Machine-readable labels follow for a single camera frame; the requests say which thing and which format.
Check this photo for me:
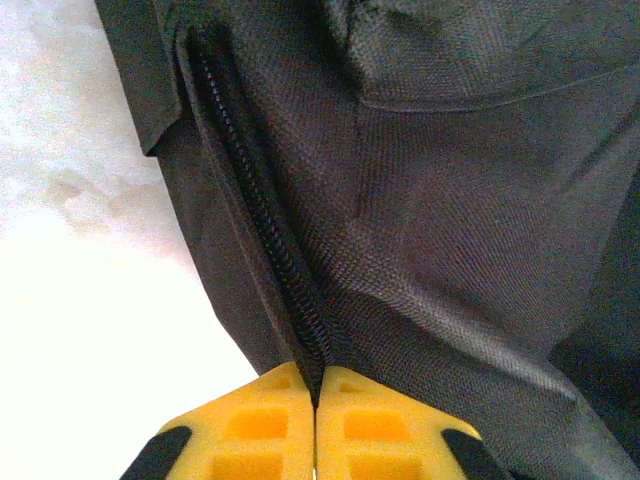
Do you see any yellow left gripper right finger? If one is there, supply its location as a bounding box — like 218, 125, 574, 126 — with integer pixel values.
315, 366, 511, 480

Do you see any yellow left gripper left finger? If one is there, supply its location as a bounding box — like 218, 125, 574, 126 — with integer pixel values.
119, 362, 319, 480

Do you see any black backpack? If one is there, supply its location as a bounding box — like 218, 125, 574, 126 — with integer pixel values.
94, 0, 640, 480

